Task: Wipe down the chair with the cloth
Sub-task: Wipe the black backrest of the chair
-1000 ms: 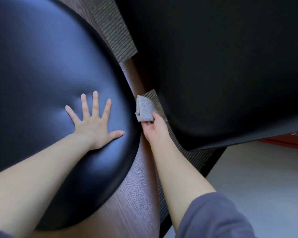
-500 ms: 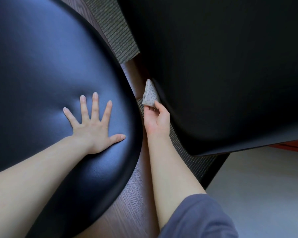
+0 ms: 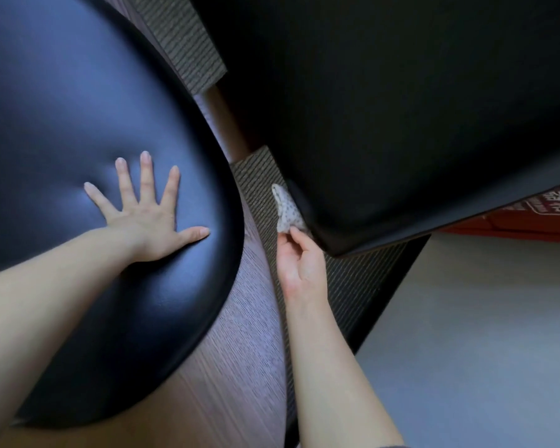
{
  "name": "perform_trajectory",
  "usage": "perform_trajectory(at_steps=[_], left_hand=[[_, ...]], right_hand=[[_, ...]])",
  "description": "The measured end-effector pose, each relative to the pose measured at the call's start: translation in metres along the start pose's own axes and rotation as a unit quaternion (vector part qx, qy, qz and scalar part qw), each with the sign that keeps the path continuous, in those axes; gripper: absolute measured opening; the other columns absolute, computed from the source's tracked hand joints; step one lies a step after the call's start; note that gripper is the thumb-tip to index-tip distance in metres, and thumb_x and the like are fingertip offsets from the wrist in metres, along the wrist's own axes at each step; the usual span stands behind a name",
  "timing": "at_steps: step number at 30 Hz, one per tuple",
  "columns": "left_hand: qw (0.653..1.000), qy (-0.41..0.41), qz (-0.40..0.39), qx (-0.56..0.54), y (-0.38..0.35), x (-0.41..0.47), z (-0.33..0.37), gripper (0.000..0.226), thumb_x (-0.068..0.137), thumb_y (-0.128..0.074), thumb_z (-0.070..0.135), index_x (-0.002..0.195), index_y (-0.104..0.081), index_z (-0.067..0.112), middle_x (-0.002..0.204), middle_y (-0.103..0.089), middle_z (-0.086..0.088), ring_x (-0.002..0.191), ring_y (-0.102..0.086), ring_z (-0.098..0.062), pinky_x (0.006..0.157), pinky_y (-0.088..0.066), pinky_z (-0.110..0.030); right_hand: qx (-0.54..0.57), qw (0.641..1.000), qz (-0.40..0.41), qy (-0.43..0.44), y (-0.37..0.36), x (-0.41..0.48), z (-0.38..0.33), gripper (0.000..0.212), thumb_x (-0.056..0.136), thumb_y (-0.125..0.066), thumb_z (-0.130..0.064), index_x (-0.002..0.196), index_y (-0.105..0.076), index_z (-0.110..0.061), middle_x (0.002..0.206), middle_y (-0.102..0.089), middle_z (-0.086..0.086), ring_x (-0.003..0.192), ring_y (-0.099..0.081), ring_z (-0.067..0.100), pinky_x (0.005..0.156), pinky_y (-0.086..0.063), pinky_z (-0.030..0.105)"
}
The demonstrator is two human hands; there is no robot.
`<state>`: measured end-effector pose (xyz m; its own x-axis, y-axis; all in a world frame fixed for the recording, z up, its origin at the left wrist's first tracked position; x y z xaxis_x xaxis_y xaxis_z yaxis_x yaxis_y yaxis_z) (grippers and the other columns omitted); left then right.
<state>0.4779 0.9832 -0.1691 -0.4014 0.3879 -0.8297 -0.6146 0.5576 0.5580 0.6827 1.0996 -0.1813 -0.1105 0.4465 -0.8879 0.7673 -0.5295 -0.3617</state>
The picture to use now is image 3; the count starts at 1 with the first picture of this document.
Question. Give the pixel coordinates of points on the person's left hand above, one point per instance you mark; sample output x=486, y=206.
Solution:
x=140, y=223

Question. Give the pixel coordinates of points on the person's right hand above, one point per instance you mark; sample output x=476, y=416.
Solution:
x=303, y=270

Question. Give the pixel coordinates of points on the light blue cleaning cloth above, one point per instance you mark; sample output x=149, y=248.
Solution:
x=287, y=209

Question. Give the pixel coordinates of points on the wooden chair with black cushion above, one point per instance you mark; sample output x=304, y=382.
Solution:
x=378, y=111

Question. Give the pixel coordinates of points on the person's left forearm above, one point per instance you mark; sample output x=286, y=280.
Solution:
x=42, y=312

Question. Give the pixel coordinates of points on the person's right forearm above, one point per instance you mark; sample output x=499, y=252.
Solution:
x=331, y=377

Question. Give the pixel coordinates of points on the red fire extinguisher box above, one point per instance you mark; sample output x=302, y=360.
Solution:
x=532, y=214

